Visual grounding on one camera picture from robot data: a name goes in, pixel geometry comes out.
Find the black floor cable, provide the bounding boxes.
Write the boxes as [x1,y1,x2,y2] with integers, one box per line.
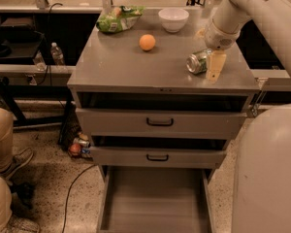
[61,164,97,233]

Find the can on floor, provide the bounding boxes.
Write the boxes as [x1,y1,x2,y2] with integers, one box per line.
[73,138,90,148]

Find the green soda can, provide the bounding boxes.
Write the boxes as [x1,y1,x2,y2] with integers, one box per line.
[186,49,212,75]

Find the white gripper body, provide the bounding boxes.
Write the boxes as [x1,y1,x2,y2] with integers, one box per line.
[204,19,240,50]

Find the orange fruit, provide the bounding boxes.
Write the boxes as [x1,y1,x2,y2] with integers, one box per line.
[139,34,156,51]

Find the grey drawer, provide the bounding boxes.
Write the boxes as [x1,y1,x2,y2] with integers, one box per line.
[97,167,215,233]
[76,109,246,140]
[90,147,226,169]

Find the green chip bag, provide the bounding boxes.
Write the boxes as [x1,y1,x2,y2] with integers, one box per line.
[96,6,145,33]

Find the grey sneaker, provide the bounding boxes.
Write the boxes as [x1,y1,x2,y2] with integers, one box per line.
[0,215,40,233]
[1,148,34,180]

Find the white bowl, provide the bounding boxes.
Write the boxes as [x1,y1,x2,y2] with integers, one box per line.
[158,8,189,33]

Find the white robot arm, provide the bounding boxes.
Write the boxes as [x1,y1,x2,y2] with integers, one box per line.
[205,0,291,233]

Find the grey drawer cabinet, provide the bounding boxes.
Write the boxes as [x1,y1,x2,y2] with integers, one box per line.
[67,9,261,183]

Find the black hanging cable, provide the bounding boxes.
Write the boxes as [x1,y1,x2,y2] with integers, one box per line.
[37,2,64,86]

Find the clear water bottle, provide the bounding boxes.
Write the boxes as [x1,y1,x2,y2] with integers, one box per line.
[33,50,47,72]
[50,42,65,66]

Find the top grey drawer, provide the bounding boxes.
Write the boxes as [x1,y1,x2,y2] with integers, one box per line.
[76,109,246,140]

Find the red apple on floor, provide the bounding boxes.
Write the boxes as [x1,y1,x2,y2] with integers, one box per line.
[69,144,81,156]

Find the middle grey drawer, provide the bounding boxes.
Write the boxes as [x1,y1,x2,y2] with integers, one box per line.
[90,147,226,169]

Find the dark side table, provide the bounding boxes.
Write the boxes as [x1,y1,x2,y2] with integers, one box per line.
[0,16,69,127]

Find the bottom grey drawer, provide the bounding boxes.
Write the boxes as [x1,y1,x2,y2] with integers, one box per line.
[97,167,215,233]

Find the person leg khaki upper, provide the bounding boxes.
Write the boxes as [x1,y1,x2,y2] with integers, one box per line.
[0,108,14,173]

